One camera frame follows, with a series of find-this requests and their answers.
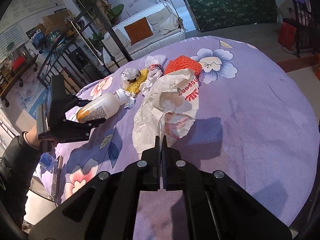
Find left hand gold nails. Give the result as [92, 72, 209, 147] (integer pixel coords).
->
[23, 125, 42, 149]

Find black iron railing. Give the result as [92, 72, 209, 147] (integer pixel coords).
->
[37, 4, 132, 93]

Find white wicker swing sofa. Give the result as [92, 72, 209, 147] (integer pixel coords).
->
[113, 2, 185, 60]

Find orange foam fruit net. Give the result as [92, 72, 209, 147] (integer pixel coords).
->
[164, 55, 202, 78]

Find orange white drink bottle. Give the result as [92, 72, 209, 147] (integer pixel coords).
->
[76, 88, 130, 123]

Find green patterned counter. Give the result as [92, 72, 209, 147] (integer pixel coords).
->
[184, 0, 277, 33]

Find white red plastic bag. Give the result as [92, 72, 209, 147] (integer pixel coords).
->
[139, 55, 167, 96]

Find purple floral tablecloth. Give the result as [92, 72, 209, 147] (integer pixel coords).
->
[54, 36, 319, 239]

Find black iron towel rack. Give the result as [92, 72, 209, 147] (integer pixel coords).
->
[292, 0, 319, 57]

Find red bag on floor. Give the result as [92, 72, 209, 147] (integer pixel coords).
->
[278, 22, 296, 50]

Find left forearm black sleeve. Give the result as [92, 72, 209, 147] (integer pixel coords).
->
[1, 132, 41, 228]

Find small clear plastic wrapper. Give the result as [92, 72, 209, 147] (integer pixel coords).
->
[120, 68, 141, 89]

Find yellow foam fruit net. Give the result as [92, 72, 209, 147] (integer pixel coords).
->
[125, 68, 149, 95]

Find white paper bag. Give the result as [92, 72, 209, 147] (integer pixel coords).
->
[132, 69, 200, 158]

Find orange cushion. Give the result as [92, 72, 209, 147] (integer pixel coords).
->
[124, 17, 153, 45]

